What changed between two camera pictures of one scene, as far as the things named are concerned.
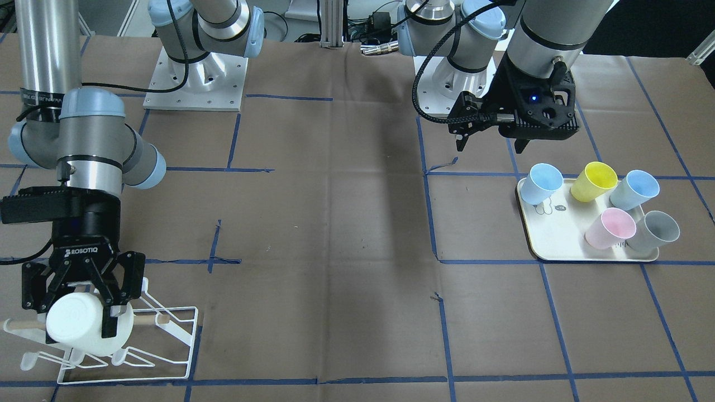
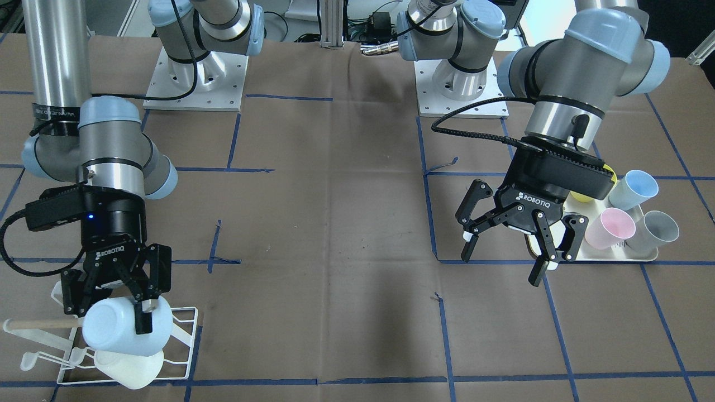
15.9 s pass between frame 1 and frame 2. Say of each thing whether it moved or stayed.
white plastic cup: moved
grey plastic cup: stayed
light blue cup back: moved
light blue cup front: stayed
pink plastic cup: stayed
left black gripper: moved
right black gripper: moved
